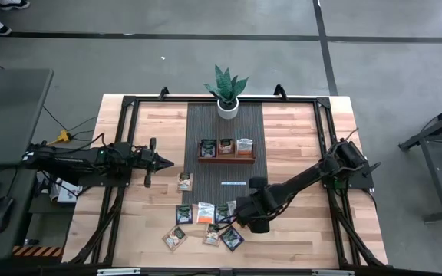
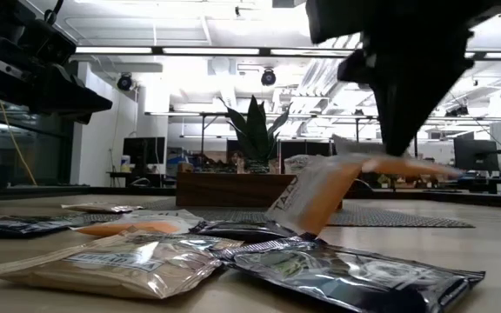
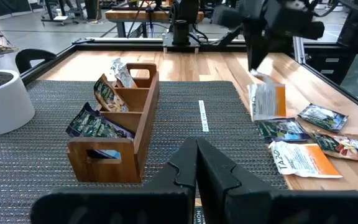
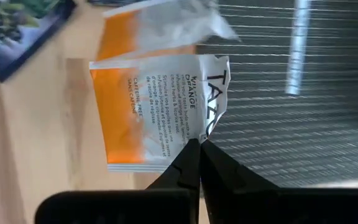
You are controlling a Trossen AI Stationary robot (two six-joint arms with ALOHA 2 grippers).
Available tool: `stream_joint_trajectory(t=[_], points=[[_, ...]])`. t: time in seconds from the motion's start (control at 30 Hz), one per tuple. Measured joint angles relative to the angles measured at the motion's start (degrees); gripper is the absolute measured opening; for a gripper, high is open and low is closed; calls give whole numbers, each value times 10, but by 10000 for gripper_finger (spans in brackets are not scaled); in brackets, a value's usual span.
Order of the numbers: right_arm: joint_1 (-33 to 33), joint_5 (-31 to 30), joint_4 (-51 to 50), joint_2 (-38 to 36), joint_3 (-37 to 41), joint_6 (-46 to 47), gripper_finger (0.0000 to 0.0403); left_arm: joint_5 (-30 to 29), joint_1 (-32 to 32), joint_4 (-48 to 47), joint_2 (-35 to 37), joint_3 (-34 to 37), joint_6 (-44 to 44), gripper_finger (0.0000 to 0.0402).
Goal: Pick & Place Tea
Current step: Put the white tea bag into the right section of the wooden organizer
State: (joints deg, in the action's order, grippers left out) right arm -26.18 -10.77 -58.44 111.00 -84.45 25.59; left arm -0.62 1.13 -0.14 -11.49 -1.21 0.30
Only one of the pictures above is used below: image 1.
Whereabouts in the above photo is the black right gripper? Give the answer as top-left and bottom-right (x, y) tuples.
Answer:
(236, 176), (279, 234)

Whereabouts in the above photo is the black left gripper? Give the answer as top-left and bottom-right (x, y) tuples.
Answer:
(144, 137), (175, 189)

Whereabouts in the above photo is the dark blue tea packet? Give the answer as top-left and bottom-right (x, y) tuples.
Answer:
(213, 203), (230, 225)
(219, 225), (245, 252)
(175, 204), (194, 226)
(200, 138), (218, 158)

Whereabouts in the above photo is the wooden tea organizer tray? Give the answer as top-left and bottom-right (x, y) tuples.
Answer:
(196, 138), (256, 165)

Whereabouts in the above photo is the grey woven placemat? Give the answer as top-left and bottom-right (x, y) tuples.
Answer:
(179, 101), (271, 205)

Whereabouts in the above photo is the snake plant in white pot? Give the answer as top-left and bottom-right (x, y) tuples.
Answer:
(203, 64), (250, 120)

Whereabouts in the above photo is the white box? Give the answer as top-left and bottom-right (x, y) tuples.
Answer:
(48, 176), (84, 204)

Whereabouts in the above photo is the yellow power plug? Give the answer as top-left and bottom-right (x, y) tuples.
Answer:
(47, 129), (72, 146)

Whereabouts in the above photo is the dark low side desk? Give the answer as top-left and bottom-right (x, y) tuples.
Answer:
(0, 165), (38, 265)

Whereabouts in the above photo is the grey side desk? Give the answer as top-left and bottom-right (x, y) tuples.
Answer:
(0, 67), (55, 166)

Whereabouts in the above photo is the black computer mouse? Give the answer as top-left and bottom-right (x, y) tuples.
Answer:
(0, 195), (15, 235)

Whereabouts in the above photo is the black right camera cable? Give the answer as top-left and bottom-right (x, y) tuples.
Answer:
(216, 215), (245, 232)

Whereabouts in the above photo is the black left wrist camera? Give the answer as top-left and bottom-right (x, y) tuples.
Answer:
(135, 147), (151, 164)

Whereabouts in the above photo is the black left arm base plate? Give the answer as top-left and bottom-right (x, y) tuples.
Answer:
(77, 168), (134, 189)

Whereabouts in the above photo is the black metal rig frame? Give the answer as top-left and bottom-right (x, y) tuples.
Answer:
(62, 86), (393, 269)

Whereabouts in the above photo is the silver metal bracket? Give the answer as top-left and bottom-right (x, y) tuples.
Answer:
(312, 269), (355, 276)
(97, 268), (141, 276)

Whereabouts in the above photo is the black floor cable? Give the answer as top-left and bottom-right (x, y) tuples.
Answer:
(42, 105), (107, 150)

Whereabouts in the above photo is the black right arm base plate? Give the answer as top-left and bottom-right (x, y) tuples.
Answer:
(320, 160), (382, 191)

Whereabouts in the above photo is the dark metal cart frame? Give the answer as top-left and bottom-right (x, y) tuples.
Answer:
(397, 97), (442, 224)

